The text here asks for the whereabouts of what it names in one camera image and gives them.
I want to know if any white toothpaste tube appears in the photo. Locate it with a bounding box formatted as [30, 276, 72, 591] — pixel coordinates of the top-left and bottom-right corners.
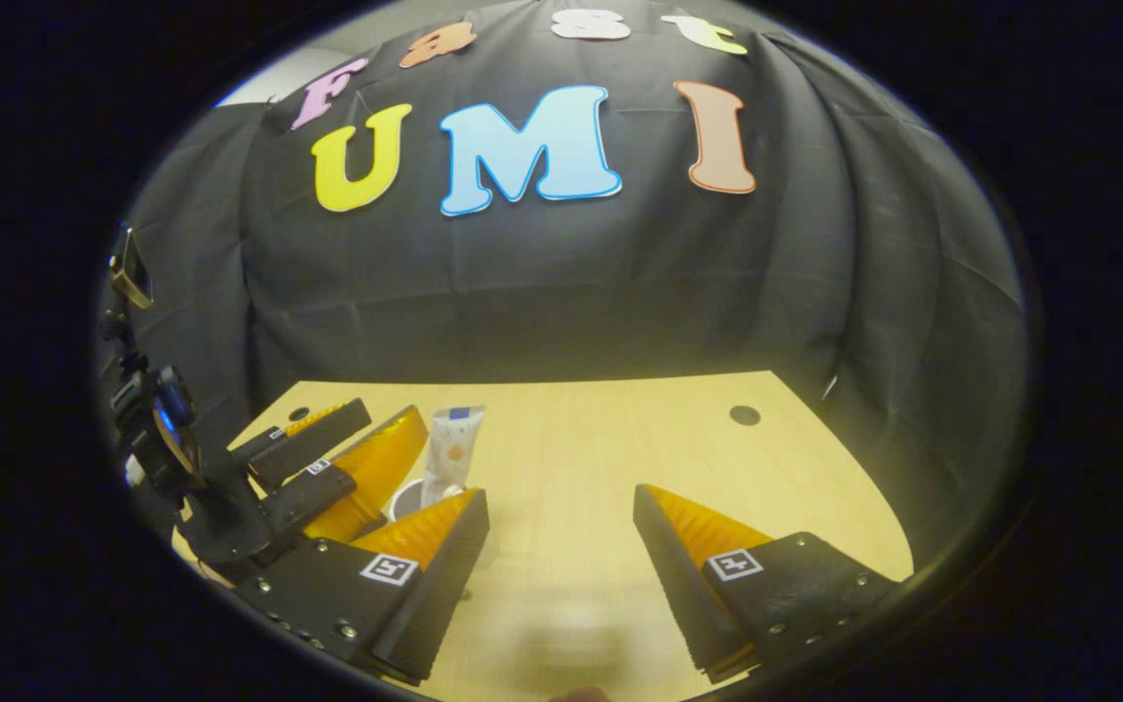
[420, 405, 486, 508]

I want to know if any light wooden desktop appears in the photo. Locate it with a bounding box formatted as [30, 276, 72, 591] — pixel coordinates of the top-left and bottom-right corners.
[172, 370, 915, 702]

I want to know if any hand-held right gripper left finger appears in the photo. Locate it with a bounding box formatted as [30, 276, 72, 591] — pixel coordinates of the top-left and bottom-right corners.
[230, 487, 491, 685]

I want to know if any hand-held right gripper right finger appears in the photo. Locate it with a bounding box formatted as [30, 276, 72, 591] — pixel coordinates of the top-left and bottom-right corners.
[632, 484, 899, 683]

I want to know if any white cup with wooden handle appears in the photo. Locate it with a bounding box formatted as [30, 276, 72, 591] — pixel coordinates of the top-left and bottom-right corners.
[386, 476, 499, 571]

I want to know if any black backdrop cloth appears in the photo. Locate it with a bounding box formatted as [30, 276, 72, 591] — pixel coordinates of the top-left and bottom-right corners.
[123, 0, 1026, 566]

